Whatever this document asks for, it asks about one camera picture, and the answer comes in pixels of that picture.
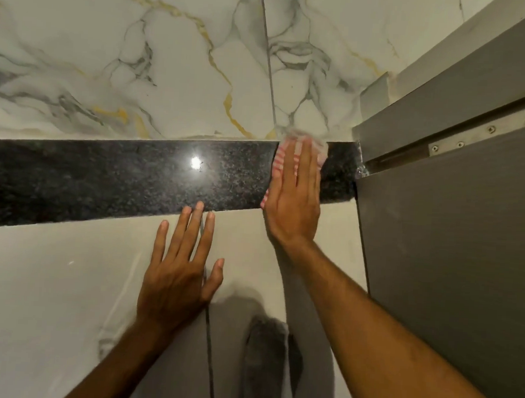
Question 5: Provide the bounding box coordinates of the person's right hand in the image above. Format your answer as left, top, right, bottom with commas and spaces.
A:
259, 134, 326, 254

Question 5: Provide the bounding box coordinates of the person's left hand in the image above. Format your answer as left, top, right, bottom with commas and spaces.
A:
134, 198, 229, 342

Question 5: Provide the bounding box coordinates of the pink striped cleaning cloth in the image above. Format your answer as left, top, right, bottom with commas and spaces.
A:
260, 125, 331, 213

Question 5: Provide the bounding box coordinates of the person's right forearm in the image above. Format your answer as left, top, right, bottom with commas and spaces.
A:
265, 235, 525, 398

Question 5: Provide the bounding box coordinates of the person's left forearm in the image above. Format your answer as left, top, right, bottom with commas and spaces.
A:
61, 313, 180, 398

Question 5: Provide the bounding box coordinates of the black granite strip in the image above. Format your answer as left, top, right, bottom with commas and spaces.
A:
0, 121, 365, 252

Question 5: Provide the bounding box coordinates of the silver metal hinge plate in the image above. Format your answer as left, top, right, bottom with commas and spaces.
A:
427, 98, 525, 163

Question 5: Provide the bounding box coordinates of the grey door panel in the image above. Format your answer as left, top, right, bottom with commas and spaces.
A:
341, 78, 525, 398

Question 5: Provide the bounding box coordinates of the grey door frame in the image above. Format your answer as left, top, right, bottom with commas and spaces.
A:
350, 0, 525, 174

